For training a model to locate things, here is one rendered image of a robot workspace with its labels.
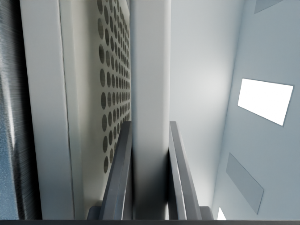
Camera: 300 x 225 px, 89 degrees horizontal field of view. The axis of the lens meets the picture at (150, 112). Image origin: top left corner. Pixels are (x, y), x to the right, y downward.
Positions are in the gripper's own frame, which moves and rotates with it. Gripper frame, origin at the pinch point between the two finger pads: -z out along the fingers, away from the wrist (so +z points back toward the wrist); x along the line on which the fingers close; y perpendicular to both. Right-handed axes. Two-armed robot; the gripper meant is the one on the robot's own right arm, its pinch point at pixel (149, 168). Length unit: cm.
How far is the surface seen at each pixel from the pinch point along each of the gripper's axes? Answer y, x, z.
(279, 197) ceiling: 239, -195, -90
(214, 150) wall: 339, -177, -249
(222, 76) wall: 157, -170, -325
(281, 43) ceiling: 59, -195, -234
